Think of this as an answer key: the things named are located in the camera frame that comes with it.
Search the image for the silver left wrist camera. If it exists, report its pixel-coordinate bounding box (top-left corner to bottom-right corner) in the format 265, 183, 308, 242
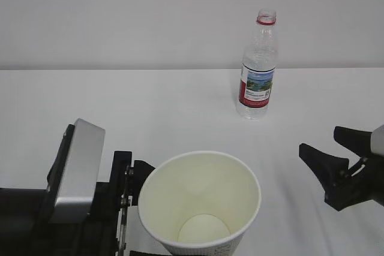
50, 118, 105, 224

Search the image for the white paper cup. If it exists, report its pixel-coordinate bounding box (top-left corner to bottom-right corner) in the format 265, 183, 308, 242
138, 150, 262, 255

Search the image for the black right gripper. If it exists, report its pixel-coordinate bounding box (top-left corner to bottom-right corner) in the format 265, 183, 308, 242
299, 126, 383, 211

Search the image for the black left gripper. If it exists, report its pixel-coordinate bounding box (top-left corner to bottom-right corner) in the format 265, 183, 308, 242
71, 151, 168, 256

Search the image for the clear plastic water bottle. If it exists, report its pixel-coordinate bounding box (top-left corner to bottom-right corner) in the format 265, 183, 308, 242
236, 8, 278, 120

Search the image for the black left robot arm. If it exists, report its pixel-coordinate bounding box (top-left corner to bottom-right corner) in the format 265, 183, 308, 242
1, 151, 154, 255

